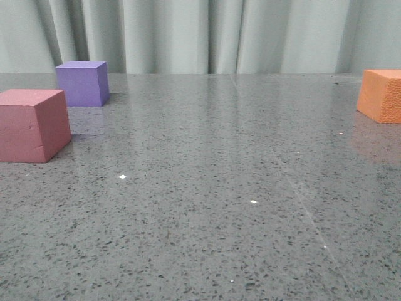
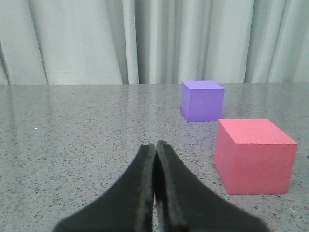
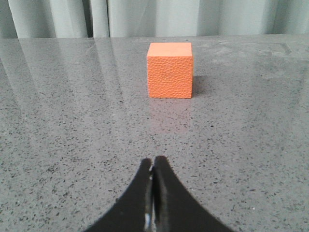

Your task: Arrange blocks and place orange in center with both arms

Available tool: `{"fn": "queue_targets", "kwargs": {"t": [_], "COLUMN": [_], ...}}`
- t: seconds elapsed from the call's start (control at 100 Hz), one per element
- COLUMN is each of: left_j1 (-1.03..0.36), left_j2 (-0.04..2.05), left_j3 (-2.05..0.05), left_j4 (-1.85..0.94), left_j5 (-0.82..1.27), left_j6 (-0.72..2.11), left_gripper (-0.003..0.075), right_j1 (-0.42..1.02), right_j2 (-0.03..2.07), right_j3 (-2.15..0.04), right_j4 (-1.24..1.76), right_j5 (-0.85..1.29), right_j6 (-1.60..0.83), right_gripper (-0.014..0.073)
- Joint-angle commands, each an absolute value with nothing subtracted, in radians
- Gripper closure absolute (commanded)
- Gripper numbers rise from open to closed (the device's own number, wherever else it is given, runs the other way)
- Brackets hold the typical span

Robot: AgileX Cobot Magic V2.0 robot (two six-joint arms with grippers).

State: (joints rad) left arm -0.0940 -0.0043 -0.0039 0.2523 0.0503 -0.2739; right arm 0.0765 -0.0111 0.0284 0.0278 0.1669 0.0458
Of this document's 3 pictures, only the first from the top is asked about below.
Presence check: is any orange foam cube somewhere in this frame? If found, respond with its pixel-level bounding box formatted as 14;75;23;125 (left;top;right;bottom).
357;69;400;124

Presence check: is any pale green curtain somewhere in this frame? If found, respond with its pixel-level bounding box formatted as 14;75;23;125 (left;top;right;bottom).
1;1;400;74

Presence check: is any purple foam cube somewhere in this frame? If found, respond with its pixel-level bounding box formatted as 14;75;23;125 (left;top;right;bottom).
56;61;110;107

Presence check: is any pink foam cube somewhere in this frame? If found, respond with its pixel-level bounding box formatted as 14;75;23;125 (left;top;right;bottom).
1;89;71;163

